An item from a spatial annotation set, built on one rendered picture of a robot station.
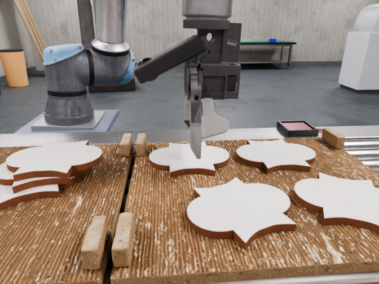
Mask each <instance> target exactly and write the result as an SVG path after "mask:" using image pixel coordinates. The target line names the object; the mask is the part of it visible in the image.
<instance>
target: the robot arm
mask: <svg viewBox="0 0 379 284"><path fill-rule="evenodd" d="M232 5H233V0H182V15H183V16H184V17H186V19H183V28H188V29H197V35H193V36H191V37H189V38H187V39H186V40H184V41H182V42H180V43H178V44H176V45H175V46H173V47H171V48H168V49H167V50H165V51H163V52H161V53H159V54H157V55H156V56H154V57H147V58H144V59H141V61H140V62H139V63H138V65H137V66H136V67H135V63H134V60H135V59H134V54H133V52H132V51H131V50H129V45H128V44H127V43H126V42H125V31H126V13H127V0H96V38H95V39H94V40H93V41H92V42H91V49H84V46H83V44H79V43H76V44H66V45H56V46H50V47H47V48H45V49H44V51H43V65H44V68H45V76H46V85H47V93H48V98H47V103H46V108H45V113H44V116H45V121H46V122H47V123H49V124H52V125H59V126H72V125H80V124H84V123H88V122H90V121H92V120H93V119H94V118H95V117H94V110H93V108H92V106H91V103H90V100H89V98H88V96H87V86H109V85H114V86H118V85H125V84H127V83H128V82H130V81H131V79H132V77H133V74H135V76H136V78H137V80H138V81H139V83H146V82H151V81H154V80H155V79H157V77H158V76H159V75H160V74H162V73H165V72H167V71H168V70H170V69H172V68H174V67H176V66H178V65H180V64H181V63H183V62H184V63H185V65H184V91H185V94H184V122H185V123H186V125H187V126H188V127H190V148H191V149H192V151H193V153H194V155H195V156H196V158H197V159H201V140H202V139H206V138H209V137H212V136H215V135H219V134H223V133H225V132H227V131H228V129H229V123H228V120H226V119H225V118H222V117H220V116H218V115H216V114H215V112H214V108H215V106H216V103H215V102H214V101H211V100H210V99H208V98H212V99H213V100H225V99H238V98H239V85H240V73H241V65H240V64H239V53H240V40H241V27H242V23H231V22H230V20H228V18H230V17H231V16H232ZM209 33H211V35H212V38H211V40H209V41H208V40H207V35H208V34H209ZM134 68H135V69H134ZM236 82H237V87H236ZM201 112H202V116H201Z"/></svg>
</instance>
